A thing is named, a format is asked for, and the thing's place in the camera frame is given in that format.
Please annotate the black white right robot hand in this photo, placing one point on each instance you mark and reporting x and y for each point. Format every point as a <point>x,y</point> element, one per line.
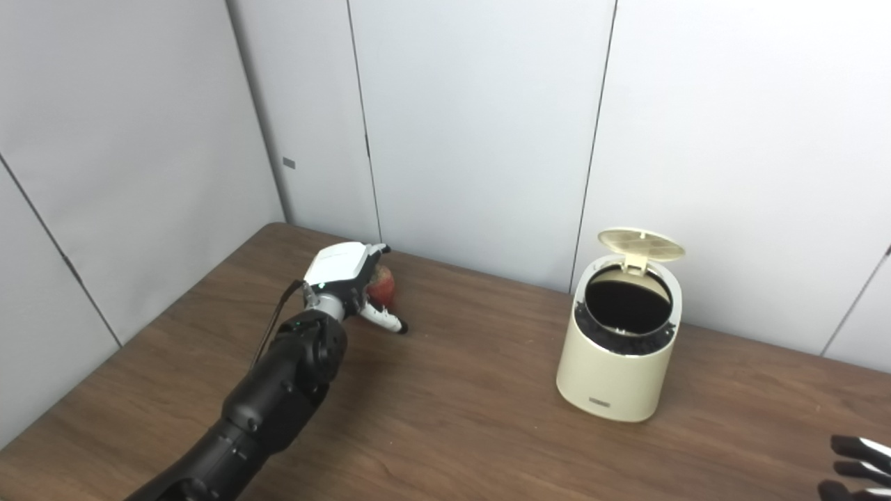
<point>866,473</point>

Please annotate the round cream bin lid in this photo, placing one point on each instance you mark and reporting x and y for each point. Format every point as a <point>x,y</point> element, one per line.
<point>640,243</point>

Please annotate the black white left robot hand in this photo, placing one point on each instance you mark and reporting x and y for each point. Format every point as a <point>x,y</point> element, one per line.
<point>337,268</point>

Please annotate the red apple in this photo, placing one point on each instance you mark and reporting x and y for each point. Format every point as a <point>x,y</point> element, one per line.
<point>384,285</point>

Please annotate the cream-colored bin body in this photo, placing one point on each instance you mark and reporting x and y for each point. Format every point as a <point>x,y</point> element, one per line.
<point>612,383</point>

